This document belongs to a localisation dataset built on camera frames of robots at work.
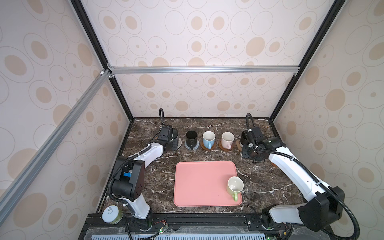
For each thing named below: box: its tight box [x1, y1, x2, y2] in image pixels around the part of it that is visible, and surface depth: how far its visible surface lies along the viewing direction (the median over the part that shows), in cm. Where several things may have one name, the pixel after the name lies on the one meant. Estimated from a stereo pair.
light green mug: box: [226, 176, 244, 202], surface depth 80 cm
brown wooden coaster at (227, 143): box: [221, 138, 235, 150], surface depth 96 cm
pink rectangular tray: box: [173, 161, 243, 207], surface depth 87 cm
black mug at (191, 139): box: [186, 130, 198, 151], surface depth 99 cm
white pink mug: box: [221, 131, 235, 150], surface depth 97 cm
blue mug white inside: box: [202, 131, 216, 150], surface depth 97 cm
